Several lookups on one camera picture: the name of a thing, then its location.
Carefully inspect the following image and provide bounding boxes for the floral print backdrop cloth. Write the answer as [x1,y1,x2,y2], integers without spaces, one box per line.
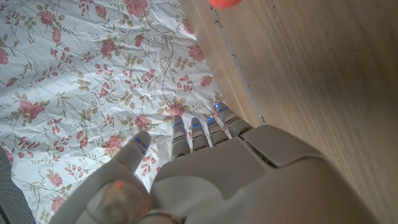
[0,0,233,224]

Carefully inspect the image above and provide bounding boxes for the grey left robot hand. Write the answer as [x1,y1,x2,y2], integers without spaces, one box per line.
[48,101,379,224]

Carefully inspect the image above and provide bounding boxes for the red ball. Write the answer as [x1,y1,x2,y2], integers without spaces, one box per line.
[207,0,243,9]

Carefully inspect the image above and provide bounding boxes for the grey tape outline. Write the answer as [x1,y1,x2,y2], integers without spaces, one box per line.
[208,4,266,125]

